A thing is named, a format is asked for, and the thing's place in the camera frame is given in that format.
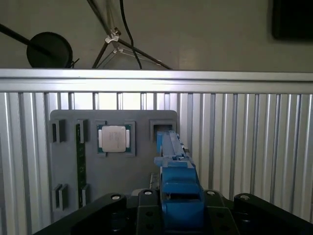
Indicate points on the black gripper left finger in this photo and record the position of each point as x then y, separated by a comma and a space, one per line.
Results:
110, 208

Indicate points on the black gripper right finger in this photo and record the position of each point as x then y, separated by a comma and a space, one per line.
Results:
256, 215

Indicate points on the hard disk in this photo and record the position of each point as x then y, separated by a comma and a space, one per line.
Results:
181, 176

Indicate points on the grey plastic parts rack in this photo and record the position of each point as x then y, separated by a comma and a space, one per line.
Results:
117, 171

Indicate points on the green RAM stick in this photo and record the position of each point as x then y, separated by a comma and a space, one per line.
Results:
82, 166

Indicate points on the silver CPU chip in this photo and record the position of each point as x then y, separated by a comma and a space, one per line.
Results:
113, 138

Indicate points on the black tripod with clips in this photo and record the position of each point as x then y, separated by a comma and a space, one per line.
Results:
112, 36

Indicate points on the black flat floor base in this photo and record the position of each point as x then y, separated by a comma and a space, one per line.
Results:
293, 19

